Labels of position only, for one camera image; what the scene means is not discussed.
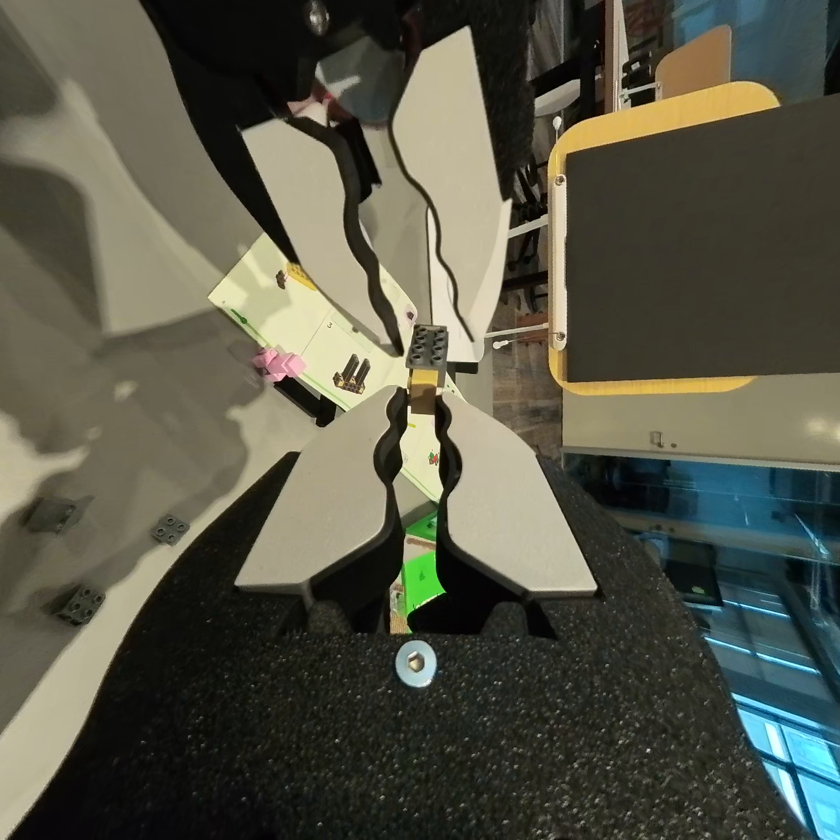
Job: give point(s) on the black office chair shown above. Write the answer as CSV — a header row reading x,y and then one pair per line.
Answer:
x,y
528,210

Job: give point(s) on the wooden chair with black pad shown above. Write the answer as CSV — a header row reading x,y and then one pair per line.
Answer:
x,y
663,262

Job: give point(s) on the green printed box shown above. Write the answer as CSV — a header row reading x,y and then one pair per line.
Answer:
x,y
420,577

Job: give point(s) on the plain wooden chair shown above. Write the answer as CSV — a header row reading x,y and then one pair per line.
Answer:
x,y
695,62

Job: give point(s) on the grey desk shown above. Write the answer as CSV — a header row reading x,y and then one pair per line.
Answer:
x,y
131,394

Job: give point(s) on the tan toy brick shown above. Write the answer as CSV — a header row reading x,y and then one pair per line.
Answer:
x,y
425,390

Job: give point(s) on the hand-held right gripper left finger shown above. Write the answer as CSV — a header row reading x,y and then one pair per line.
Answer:
x,y
321,512

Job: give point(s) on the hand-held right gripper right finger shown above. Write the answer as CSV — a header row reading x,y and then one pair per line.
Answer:
x,y
512,525

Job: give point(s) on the black long toy brick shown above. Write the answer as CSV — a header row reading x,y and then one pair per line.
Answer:
x,y
298,396
327,413

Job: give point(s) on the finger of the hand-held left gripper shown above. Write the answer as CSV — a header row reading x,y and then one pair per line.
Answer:
x,y
308,216
453,131

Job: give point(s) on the green instruction booklet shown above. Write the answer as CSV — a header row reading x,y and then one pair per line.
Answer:
x,y
308,315

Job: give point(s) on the pink toy brick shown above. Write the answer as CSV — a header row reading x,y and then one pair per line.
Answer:
x,y
279,364

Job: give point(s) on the small dark grey toy brick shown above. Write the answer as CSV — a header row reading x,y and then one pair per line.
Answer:
x,y
58,512
170,529
79,604

